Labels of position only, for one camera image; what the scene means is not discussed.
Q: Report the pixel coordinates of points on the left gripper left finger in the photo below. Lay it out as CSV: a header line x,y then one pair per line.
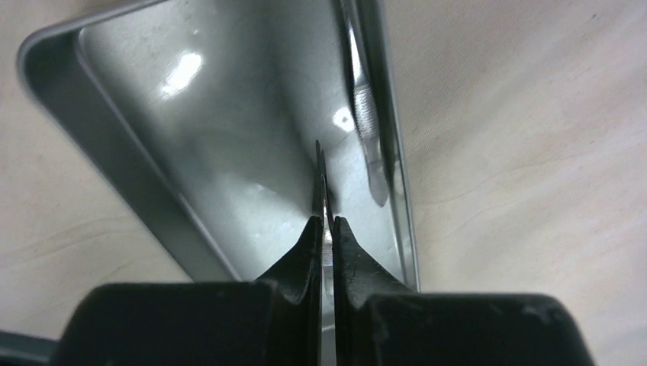
x,y
273,320

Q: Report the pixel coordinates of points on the metal instrument tray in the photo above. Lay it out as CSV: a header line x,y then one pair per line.
x,y
203,116

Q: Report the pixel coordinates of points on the beige cloth drape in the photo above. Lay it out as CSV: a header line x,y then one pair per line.
x,y
524,128

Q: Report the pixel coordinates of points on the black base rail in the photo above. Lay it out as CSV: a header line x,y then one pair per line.
x,y
18,349

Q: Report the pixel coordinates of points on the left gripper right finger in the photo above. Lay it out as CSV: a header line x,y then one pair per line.
x,y
380,321

